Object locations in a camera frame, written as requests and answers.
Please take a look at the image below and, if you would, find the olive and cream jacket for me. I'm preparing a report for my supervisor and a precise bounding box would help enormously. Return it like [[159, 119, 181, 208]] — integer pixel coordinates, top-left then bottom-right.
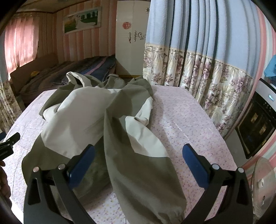
[[22, 72, 186, 223]]

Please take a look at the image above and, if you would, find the person left hand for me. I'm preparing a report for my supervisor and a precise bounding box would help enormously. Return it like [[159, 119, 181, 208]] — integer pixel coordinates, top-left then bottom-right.
[[0, 161, 11, 199]]

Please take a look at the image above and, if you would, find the white standing fan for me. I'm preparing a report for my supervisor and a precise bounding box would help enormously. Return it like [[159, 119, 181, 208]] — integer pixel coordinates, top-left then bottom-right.
[[251, 157, 275, 218]]

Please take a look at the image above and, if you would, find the left floral curtain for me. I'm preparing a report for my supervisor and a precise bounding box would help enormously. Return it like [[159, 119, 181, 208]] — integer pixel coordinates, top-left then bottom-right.
[[0, 81, 22, 134]]

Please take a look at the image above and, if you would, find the brown headboard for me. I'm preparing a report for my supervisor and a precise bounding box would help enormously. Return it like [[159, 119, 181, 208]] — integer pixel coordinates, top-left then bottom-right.
[[10, 53, 58, 91]]

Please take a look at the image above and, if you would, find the striped dark blanket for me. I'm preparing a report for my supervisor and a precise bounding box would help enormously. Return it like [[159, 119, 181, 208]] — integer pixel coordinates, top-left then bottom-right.
[[20, 55, 116, 105]]

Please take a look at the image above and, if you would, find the yellow toy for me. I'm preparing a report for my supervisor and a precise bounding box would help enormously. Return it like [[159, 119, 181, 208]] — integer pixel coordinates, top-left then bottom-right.
[[30, 71, 40, 78]]

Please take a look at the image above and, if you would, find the black oven appliance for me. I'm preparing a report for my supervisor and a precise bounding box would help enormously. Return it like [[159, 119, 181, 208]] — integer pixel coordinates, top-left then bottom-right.
[[235, 78, 275, 159]]

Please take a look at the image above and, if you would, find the pink floral bed sheet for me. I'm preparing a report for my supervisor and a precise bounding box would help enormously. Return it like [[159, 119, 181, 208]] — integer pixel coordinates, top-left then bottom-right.
[[4, 85, 237, 218]]

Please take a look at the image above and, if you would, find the pink window curtain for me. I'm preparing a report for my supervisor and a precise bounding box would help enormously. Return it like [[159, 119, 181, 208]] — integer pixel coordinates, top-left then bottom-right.
[[4, 16, 39, 74]]

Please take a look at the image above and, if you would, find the blue cloth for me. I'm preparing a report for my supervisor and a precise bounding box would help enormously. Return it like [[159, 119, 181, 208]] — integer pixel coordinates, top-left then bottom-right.
[[264, 55, 276, 78]]

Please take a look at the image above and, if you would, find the framed wedding picture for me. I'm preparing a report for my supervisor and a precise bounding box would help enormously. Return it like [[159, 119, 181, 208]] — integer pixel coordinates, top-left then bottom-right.
[[63, 7, 101, 34]]

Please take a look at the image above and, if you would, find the blue floral curtain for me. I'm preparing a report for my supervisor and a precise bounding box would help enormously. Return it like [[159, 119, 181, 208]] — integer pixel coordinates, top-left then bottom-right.
[[143, 1, 261, 137]]

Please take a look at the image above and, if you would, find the white wardrobe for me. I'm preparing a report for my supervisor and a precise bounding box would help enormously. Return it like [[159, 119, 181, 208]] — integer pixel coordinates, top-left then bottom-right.
[[116, 1, 150, 76]]

